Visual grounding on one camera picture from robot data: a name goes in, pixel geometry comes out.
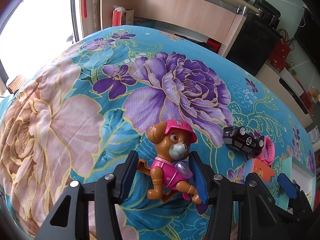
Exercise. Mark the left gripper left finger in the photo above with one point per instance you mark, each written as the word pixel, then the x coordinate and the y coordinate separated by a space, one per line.
pixel 69 218

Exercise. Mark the red gift box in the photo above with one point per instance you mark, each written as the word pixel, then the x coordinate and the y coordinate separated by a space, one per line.
pixel 276 61

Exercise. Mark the brown pink puppy toy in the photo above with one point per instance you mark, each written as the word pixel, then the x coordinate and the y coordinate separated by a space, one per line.
pixel 169 174

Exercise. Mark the blue orange toy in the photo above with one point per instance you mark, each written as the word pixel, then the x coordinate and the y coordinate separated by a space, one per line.
pixel 254 165

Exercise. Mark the wooden bar counter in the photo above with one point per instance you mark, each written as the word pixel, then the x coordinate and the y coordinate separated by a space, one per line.
pixel 220 20

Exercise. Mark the red handbag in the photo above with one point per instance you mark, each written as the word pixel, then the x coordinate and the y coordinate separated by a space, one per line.
pixel 282 48

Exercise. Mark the red paper bag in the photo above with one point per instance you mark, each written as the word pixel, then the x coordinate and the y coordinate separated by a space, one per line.
pixel 117 15

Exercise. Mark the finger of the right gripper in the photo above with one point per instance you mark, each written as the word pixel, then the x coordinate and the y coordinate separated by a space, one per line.
pixel 290 188

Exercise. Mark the black water dispenser cabinet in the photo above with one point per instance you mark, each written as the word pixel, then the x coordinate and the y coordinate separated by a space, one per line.
pixel 256 39

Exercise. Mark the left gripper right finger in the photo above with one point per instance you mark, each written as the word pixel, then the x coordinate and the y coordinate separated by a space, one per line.
pixel 258 213

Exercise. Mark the teal cardboard box tray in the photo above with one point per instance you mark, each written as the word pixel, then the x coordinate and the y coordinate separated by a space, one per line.
pixel 299 173

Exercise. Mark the pink smart watch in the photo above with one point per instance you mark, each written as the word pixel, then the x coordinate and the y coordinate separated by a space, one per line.
pixel 267 153

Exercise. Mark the black toy car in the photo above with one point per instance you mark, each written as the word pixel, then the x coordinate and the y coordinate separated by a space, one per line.
pixel 238 139

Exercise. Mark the white tv cabinet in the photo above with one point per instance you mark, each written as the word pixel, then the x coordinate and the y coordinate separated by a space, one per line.
pixel 271 80

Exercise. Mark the white flat box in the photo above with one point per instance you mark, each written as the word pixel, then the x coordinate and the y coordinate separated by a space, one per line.
pixel 291 81

